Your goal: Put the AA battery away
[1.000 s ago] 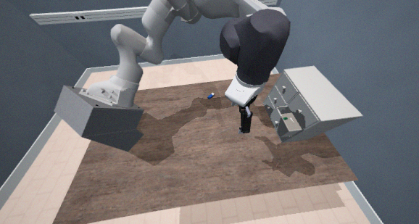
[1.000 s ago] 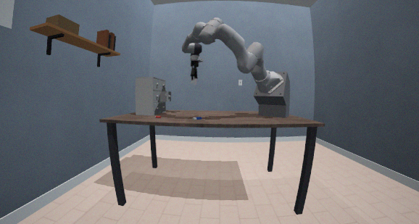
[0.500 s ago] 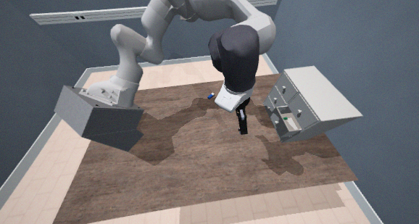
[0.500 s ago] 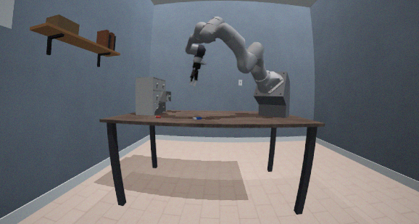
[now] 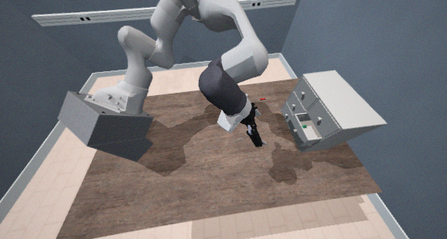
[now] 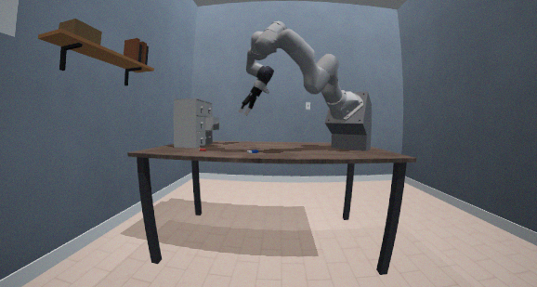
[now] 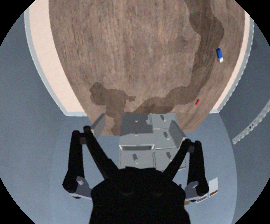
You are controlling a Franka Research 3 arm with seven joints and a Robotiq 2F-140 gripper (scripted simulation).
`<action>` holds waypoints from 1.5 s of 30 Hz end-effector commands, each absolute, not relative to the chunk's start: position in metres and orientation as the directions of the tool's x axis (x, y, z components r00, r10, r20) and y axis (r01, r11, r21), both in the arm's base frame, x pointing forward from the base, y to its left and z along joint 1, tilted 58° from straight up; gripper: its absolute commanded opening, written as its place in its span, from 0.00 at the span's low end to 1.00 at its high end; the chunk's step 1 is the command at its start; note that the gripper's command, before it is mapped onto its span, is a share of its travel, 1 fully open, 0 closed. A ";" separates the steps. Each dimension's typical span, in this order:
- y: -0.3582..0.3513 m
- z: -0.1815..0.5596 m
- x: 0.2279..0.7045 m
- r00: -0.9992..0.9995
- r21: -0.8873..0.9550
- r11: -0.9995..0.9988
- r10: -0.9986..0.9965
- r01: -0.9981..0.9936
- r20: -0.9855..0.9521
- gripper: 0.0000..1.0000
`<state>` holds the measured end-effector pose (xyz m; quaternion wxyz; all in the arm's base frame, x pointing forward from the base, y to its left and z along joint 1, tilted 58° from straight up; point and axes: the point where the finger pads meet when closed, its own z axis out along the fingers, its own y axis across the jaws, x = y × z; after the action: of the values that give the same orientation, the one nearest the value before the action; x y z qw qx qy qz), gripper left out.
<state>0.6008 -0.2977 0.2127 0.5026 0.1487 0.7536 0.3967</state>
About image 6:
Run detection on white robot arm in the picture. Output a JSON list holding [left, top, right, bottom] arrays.
[[246, 21, 363, 120]]

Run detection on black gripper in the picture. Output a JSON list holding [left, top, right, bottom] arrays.
[[238, 86, 262, 116]]

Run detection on grey chest of drawers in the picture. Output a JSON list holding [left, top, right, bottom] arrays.
[[174, 98, 213, 148]]

